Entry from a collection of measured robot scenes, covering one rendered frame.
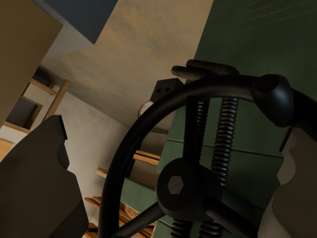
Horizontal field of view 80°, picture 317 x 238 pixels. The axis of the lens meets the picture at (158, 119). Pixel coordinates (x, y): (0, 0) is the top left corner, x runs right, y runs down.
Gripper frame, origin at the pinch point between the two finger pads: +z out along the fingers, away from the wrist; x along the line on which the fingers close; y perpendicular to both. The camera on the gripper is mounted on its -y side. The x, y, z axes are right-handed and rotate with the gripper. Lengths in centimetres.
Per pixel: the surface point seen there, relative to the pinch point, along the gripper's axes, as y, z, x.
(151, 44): 18, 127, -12
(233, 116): 7.6, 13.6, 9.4
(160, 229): 24.0, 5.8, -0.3
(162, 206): 11.4, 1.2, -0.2
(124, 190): 37.7, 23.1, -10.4
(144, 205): 35.1, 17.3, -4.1
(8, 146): 171, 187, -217
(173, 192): 9.9, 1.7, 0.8
